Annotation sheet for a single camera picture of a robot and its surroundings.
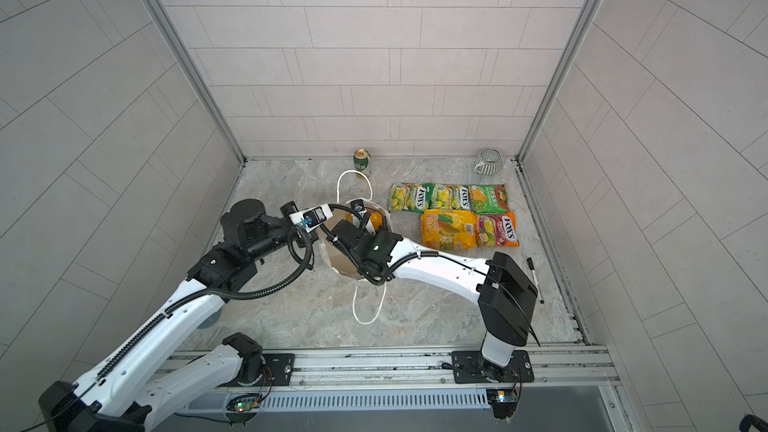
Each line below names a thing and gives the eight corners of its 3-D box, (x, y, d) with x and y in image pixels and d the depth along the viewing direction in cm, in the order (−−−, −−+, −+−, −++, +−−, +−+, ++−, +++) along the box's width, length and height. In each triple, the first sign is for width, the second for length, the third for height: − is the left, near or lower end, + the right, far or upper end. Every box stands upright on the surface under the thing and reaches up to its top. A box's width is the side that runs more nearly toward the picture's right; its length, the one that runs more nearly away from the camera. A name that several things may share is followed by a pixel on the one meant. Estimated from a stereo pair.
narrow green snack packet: (388, 215, 103) (388, 209, 100) (389, 189, 110) (389, 183, 107) (435, 215, 103) (436, 209, 100) (433, 189, 110) (434, 183, 107)
